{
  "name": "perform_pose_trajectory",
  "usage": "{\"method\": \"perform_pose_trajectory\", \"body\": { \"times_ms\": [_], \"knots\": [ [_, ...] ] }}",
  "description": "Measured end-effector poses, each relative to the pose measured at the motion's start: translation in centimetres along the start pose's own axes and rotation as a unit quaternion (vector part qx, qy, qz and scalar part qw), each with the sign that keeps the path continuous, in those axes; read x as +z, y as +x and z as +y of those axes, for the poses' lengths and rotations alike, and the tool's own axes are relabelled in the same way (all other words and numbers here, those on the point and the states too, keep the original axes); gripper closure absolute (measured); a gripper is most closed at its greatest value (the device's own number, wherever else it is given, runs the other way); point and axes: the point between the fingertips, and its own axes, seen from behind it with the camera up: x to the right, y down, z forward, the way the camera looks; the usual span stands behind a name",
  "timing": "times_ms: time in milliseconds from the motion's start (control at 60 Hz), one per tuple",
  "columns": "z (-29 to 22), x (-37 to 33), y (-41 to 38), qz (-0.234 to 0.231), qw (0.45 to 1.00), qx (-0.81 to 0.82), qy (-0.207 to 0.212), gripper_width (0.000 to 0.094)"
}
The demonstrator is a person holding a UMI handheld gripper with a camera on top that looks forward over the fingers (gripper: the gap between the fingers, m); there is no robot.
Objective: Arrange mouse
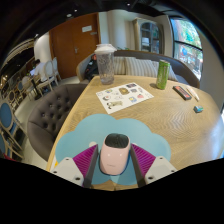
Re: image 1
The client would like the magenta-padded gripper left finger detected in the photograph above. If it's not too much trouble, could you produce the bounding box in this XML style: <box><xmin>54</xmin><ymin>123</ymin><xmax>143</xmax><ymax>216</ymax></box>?
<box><xmin>50</xmin><ymin>143</ymin><xmax>100</xmax><ymax>189</ymax></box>

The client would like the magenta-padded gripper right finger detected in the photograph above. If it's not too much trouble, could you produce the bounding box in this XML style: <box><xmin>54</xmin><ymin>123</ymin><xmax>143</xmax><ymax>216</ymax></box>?
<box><xmin>129</xmin><ymin>142</ymin><xmax>178</xmax><ymax>188</ymax></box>

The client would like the pink computer mouse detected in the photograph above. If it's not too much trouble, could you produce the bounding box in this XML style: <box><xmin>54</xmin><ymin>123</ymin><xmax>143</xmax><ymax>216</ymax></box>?
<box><xmin>99</xmin><ymin>132</ymin><xmax>132</xmax><ymax>176</ymax></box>

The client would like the blue cloud-shaped mouse pad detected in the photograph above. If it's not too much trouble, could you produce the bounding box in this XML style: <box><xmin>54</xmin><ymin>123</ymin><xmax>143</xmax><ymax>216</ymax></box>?
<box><xmin>54</xmin><ymin>113</ymin><xmax>172</xmax><ymax>186</ymax></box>

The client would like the grey tufted armchair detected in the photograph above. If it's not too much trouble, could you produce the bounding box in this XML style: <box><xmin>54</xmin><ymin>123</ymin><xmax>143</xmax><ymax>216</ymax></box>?
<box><xmin>26</xmin><ymin>83</ymin><xmax>88</xmax><ymax>162</ymax></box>

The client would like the small green blue pack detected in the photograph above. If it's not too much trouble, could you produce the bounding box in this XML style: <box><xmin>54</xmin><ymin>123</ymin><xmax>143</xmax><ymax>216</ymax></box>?
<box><xmin>193</xmin><ymin>105</ymin><xmax>205</xmax><ymax>114</ymax></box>

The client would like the white sticker sheet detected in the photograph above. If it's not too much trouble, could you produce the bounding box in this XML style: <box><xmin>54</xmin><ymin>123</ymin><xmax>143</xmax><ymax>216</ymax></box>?
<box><xmin>95</xmin><ymin>82</ymin><xmax>155</xmax><ymax>115</ymax></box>

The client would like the black box with orange print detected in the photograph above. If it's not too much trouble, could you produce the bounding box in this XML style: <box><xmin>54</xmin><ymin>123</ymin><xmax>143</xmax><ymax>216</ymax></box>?
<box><xmin>172</xmin><ymin>85</ymin><xmax>193</xmax><ymax>101</ymax></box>

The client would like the group of blue chairs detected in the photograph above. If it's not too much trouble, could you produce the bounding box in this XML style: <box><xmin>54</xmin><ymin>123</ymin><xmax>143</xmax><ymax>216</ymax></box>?
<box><xmin>0</xmin><ymin>56</ymin><xmax>63</xmax><ymax>160</ymax></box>

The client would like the green drink can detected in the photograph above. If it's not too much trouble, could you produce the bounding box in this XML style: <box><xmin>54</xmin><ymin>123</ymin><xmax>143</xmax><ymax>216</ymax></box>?
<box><xmin>155</xmin><ymin>59</ymin><xmax>171</xmax><ymax>91</ymax></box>

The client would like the striped cushion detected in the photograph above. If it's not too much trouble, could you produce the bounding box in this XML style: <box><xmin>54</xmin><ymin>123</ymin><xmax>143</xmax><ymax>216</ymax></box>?
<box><xmin>113</xmin><ymin>55</ymin><xmax>128</xmax><ymax>76</ymax></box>
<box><xmin>124</xmin><ymin>57</ymin><xmax>158</xmax><ymax>78</ymax></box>
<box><xmin>151</xmin><ymin>60</ymin><xmax>179</xmax><ymax>82</ymax></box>

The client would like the curved grey sofa bench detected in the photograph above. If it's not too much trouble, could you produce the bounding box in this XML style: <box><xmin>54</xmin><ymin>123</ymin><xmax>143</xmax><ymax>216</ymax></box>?
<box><xmin>76</xmin><ymin>49</ymin><xmax>201</xmax><ymax>89</ymax></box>

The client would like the black backpack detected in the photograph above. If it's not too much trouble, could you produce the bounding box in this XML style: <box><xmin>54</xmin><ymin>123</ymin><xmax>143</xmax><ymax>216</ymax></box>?
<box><xmin>83</xmin><ymin>54</ymin><xmax>100</xmax><ymax>81</ymax></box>

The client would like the clear tumbler with lid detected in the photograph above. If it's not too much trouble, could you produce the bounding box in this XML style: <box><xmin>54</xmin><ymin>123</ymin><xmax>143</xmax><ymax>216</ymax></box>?
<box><xmin>93</xmin><ymin>43</ymin><xmax>118</xmax><ymax>86</ymax></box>

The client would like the person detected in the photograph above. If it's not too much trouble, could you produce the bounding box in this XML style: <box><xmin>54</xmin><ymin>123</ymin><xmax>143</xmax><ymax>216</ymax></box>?
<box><xmin>29</xmin><ymin>59</ymin><xmax>48</xmax><ymax>79</ymax></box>

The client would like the large window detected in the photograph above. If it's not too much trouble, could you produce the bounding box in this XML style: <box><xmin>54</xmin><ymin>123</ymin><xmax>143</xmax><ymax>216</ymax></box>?
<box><xmin>170</xmin><ymin>18</ymin><xmax>204</xmax><ymax>81</ymax></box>

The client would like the brown wooden door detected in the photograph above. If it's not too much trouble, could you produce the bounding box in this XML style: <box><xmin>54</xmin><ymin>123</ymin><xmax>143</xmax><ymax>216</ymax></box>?
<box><xmin>49</xmin><ymin>12</ymin><xmax>101</xmax><ymax>80</ymax></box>

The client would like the glass-door cabinet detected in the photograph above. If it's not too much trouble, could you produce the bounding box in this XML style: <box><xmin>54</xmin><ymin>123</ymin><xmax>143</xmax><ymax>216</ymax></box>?
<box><xmin>133</xmin><ymin>17</ymin><xmax>164</xmax><ymax>55</ymax></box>

